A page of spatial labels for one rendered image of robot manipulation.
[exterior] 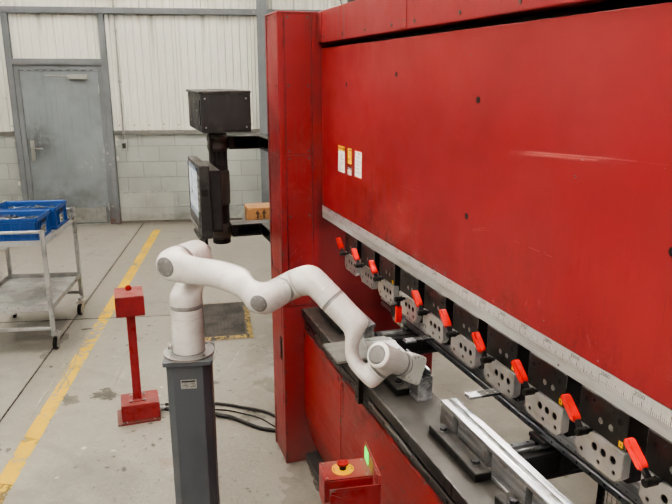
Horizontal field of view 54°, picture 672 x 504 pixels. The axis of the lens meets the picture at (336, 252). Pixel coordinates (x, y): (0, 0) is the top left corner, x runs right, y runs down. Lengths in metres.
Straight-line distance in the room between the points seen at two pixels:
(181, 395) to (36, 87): 7.69
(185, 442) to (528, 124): 1.72
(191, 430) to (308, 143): 1.43
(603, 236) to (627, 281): 0.11
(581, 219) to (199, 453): 1.74
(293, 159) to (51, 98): 6.93
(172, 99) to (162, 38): 0.80
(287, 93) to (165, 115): 6.51
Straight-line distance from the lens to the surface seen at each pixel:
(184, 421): 2.64
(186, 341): 2.52
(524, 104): 1.72
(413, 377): 2.29
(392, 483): 2.51
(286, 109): 3.17
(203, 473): 2.75
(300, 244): 3.28
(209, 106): 3.25
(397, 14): 2.37
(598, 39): 1.52
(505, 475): 2.02
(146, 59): 9.62
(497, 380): 1.91
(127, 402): 4.27
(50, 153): 9.93
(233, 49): 9.54
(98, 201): 9.88
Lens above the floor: 2.01
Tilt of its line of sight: 15 degrees down
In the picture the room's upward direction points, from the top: straight up
